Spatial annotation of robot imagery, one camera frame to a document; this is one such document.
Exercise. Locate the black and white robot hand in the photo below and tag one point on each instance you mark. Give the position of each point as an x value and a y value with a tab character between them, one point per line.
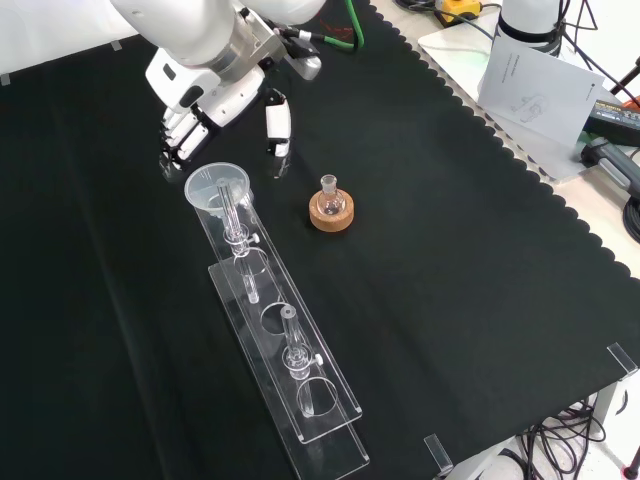
210	95

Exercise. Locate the clear plastic funnel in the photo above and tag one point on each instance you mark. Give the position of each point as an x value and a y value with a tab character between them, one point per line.
202	187

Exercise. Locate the clear acrylic funnel stand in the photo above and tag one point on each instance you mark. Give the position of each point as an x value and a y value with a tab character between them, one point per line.
300	360

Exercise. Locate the clear plastic cloth clip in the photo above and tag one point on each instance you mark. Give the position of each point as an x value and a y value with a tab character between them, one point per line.
438	452
5	79
116	45
622	357

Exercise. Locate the small glass round-bottom flask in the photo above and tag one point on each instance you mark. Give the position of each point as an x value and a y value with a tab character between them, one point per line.
330	202

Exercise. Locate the pale board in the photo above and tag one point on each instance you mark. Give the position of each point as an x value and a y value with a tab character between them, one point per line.
450	60

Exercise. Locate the yellow stop button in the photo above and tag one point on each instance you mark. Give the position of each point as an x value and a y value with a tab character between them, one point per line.
457	10

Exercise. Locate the black bench cloth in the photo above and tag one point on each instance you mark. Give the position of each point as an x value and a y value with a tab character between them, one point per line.
450	250

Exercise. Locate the white paper booklet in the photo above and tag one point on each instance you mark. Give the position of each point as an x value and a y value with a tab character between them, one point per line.
540	90

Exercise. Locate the black and grey plug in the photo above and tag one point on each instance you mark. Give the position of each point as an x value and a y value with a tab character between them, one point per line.
607	157

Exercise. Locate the black power adapter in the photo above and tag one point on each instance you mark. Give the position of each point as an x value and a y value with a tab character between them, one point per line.
612	120

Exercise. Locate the black tripod leg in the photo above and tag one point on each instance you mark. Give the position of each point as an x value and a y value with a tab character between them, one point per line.
627	80

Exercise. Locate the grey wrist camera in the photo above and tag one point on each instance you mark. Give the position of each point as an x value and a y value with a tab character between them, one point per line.
306	64

